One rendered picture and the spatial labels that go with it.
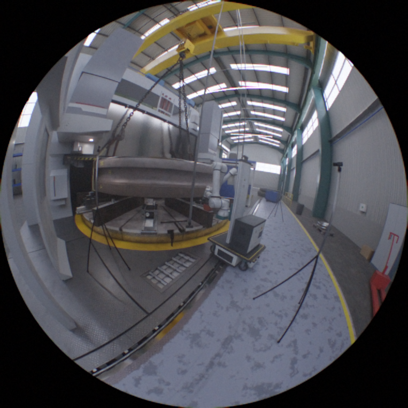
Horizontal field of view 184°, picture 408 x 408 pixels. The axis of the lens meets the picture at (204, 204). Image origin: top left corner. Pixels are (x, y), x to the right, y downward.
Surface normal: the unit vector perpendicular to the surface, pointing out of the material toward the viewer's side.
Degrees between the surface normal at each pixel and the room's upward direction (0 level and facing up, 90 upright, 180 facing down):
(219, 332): 0
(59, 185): 90
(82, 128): 90
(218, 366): 0
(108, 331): 0
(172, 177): 90
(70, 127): 90
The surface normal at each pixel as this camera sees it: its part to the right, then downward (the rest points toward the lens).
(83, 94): 0.87, 0.20
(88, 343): 0.11, -0.97
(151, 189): 0.32, 0.25
